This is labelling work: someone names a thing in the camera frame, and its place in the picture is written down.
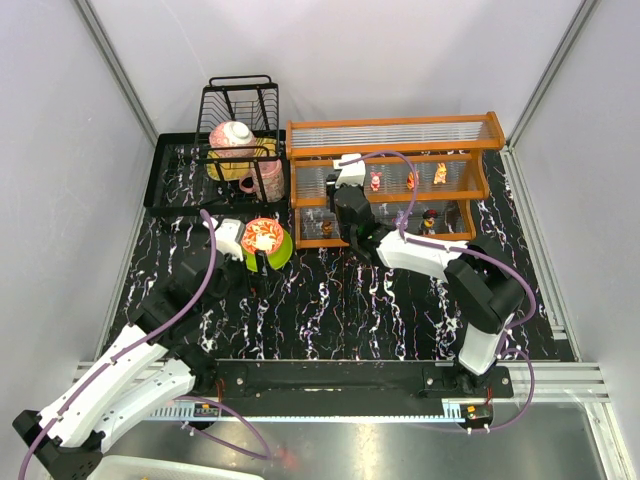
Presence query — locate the wooden tiered display shelf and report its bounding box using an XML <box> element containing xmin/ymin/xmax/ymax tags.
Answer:
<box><xmin>286</xmin><ymin>112</ymin><xmax>505</xmax><ymax>248</ymax></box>

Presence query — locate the Snow White toy figure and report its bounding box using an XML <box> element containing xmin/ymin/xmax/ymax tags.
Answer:
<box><xmin>419</xmin><ymin>209</ymin><xmax>438</xmax><ymax>236</ymax></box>

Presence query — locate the pink piglet toy figure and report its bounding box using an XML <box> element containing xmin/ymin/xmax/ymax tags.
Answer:
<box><xmin>370</xmin><ymin>172</ymin><xmax>382</xmax><ymax>192</ymax></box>

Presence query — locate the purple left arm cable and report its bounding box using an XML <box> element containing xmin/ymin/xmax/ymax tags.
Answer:
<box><xmin>17</xmin><ymin>208</ymin><xmax>274</xmax><ymax>480</ymax></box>

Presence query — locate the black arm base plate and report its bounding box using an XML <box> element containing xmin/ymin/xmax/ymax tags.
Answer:
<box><xmin>195</xmin><ymin>359</ymin><xmax>514</xmax><ymax>399</ymax></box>

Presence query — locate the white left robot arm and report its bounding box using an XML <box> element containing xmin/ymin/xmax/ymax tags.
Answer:
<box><xmin>13</xmin><ymin>248</ymin><xmax>248</xmax><ymax>479</ymax></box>

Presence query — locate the brown haired small toy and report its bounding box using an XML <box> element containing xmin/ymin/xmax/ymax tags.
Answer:
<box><xmin>321</xmin><ymin>220</ymin><xmax>334</xmax><ymax>239</ymax></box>

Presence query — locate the yellow plate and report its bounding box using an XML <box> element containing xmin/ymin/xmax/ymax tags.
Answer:
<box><xmin>206</xmin><ymin>137</ymin><xmax>279</xmax><ymax>181</ymax></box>

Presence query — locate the lime green plate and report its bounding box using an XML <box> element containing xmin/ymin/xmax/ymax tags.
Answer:
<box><xmin>244</xmin><ymin>231</ymin><xmax>293</xmax><ymax>272</ymax></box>

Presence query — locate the pink floral mug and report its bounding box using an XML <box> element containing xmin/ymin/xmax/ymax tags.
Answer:
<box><xmin>239</xmin><ymin>159</ymin><xmax>285</xmax><ymax>202</ymax></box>

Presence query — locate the black wire dish rack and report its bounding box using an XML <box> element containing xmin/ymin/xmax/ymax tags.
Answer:
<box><xmin>195</xmin><ymin>74</ymin><xmax>287</xmax><ymax>205</ymax></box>

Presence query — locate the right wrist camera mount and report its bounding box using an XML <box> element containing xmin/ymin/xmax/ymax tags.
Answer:
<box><xmin>333</xmin><ymin>153</ymin><xmax>366</xmax><ymax>188</ymax></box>

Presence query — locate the pink floral bowl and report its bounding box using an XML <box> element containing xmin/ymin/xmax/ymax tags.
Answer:
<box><xmin>209</xmin><ymin>121</ymin><xmax>256</xmax><ymax>158</ymax></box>

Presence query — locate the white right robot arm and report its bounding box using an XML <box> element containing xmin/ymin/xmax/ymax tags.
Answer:
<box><xmin>326</xmin><ymin>173</ymin><xmax>534</xmax><ymax>376</ymax></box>

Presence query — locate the black drain tray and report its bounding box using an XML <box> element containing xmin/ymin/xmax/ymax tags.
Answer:
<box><xmin>143</xmin><ymin>133</ymin><xmax>290</xmax><ymax>217</ymax></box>

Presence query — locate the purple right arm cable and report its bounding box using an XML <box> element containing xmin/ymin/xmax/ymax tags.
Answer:
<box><xmin>339</xmin><ymin>149</ymin><xmax>537</xmax><ymax>434</ymax></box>

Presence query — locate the yellow bear toy figure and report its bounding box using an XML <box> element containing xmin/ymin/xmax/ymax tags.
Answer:
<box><xmin>406</xmin><ymin>171</ymin><xmax>420</xmax><ymax>192</ymax></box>

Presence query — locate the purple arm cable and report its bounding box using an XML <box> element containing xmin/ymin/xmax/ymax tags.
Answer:
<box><xmin>339</xmin><ymin>149</ymin><xmax>537</xmax><ymax>434</ymax></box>
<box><xmin>17</xmin><ymin>208</ymin><xmax>274</xmax><ymax>480</ymax></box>

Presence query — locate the brown rabbit toy figure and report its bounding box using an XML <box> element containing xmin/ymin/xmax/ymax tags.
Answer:
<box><xmin>433</xmin><ymin>163</ymin><xmax>447</xmax><ymax>185</ymax></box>

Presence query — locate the orange patterned white bowl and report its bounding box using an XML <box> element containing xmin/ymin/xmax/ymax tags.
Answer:
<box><xmin>241</xmin><ymin>217</ymin><xmax>284</xmax><ymax>255</ymax></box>

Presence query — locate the white plastic bin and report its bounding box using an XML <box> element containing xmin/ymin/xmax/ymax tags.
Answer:
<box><xmin>89</xmin><ymin>455</ymin><xmax>262</xmax><ymax>480</ymax></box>

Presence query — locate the purple bunny toy figure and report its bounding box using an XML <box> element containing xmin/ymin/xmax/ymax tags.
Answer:
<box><xmin>393</xmin><ymin>210</ymin><xmax>407</xmax><ymax>230</ymax></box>

